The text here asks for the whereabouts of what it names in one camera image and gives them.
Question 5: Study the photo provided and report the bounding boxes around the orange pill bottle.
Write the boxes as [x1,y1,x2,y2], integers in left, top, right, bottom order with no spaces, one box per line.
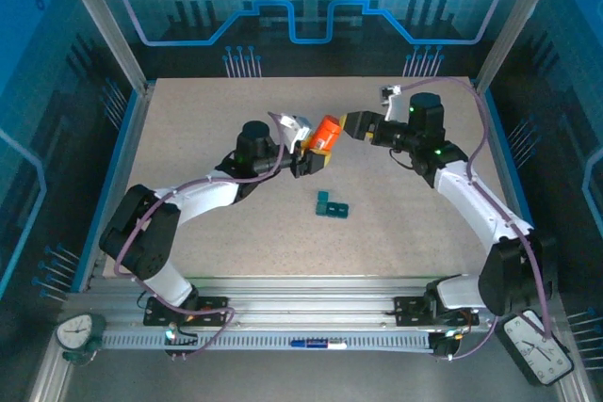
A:
[308,121,341,153]

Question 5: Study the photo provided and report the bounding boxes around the blue table edge strip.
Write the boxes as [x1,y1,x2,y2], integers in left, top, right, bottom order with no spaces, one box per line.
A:
[483,87,527,208]
[77,86,145,293]

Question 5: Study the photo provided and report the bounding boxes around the blue white marker pen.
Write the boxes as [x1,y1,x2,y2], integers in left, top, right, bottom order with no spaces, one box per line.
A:
[289,338,349,351]

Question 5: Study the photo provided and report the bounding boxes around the round green clock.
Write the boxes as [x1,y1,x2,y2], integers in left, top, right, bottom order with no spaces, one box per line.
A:
[55,312,107,365]

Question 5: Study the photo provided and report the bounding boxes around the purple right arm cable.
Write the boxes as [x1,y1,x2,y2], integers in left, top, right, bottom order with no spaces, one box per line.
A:
[398,75,552,361]

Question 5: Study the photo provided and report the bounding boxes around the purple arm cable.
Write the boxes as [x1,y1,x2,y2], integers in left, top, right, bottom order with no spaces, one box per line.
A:
[114,111,286,361]
[398,75,552,361]

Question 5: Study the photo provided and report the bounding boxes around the aluminium frame post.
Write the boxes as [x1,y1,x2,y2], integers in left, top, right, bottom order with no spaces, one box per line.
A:
[473,0,569,92]
[52,0,156,95]

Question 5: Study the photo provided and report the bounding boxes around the aluminium frame rail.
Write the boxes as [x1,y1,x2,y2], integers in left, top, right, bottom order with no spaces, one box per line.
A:
[65,274,564,332]

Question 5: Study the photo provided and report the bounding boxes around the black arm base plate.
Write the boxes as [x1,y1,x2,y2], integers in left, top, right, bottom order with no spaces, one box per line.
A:
[394,296,481,328]
[143,296,231,328]

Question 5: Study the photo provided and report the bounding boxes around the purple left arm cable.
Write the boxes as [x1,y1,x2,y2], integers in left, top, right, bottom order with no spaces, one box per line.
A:
[114,111,286,361]

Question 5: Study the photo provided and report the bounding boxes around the grey slotted cable duct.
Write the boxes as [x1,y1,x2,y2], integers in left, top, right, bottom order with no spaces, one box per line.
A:
[101,330,437,352]

